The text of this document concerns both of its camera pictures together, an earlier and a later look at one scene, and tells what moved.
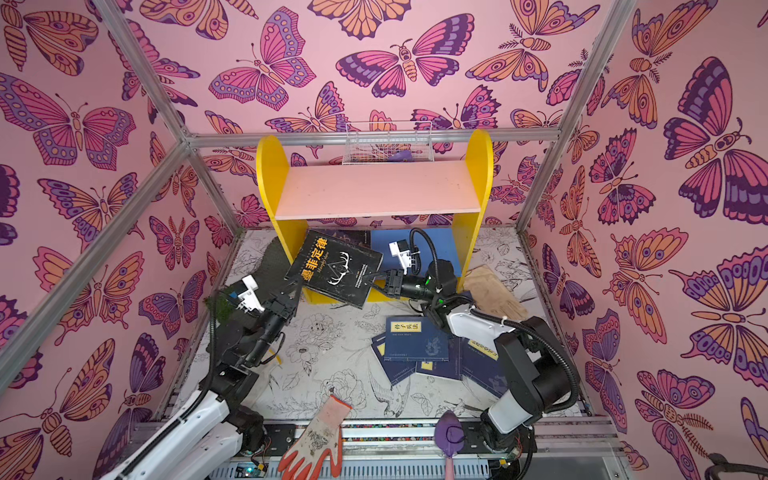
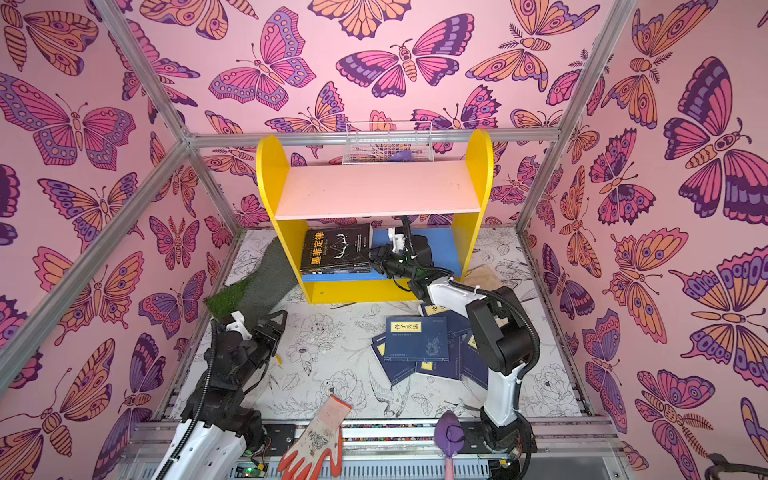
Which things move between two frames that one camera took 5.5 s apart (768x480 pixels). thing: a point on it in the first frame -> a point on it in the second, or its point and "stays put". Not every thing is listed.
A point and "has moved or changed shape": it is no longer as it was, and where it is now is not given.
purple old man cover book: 361,238 -> 338,267
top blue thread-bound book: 415,338 stays put
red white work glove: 322,437 stays put
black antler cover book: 334,268 has moved or changed shape
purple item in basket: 402,155 stays put
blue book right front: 482,367 stays put
